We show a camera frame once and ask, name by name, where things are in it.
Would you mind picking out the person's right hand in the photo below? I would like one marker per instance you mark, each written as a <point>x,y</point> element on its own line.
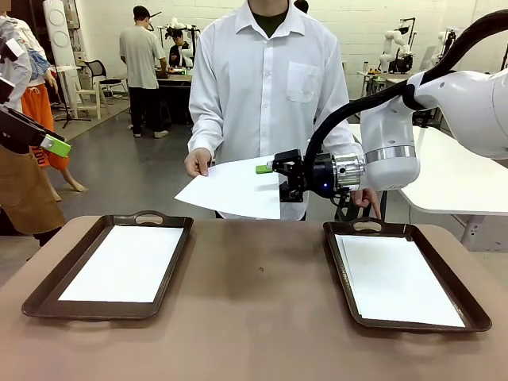
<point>197,162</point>

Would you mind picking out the white tower air conditioner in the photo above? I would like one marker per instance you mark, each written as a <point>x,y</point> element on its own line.
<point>59,35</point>

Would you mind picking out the person's left hand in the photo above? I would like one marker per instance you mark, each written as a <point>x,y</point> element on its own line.
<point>365,197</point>

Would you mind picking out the white folding chair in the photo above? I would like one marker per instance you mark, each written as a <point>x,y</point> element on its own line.
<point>93,97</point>

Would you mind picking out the black microphone stand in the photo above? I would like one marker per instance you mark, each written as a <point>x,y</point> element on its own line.
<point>68,115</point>

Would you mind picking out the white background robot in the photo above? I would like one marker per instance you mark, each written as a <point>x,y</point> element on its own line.
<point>391,43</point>
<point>177,24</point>
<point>442,39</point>

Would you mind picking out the dark brown plastic tray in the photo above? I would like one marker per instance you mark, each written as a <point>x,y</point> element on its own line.
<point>47,293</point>
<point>337,274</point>

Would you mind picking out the black office chair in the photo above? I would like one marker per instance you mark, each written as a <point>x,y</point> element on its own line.
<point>95,71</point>

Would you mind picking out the seated background person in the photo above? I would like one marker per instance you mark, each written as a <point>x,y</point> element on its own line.
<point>177,49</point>

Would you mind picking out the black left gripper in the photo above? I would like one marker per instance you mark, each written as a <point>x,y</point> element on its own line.
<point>7,92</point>

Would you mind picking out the dark background work table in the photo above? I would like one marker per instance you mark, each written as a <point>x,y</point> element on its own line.
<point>174,77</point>

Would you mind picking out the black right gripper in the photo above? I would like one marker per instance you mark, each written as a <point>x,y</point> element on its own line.
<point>319,174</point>

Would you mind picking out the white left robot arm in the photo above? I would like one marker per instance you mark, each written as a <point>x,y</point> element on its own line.
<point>10,47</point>

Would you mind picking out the large white table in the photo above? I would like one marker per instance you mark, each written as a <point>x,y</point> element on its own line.
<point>456,186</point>

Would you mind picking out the person in white shirt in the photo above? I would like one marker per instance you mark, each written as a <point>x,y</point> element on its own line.
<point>258,99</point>

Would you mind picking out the mannequin with orange shorts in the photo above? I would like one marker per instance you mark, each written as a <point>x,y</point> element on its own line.
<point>37,103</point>

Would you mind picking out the person's right forearm white sleeve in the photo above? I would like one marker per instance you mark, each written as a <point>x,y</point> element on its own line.
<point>202,131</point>

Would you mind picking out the black plastic stool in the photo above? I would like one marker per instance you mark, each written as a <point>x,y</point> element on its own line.
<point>344,210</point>

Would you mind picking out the man in grey t-shirt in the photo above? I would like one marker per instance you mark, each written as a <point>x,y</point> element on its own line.
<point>141,59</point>

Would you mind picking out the person's left forearm white sleeve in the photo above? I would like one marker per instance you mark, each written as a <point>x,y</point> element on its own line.
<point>343,135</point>

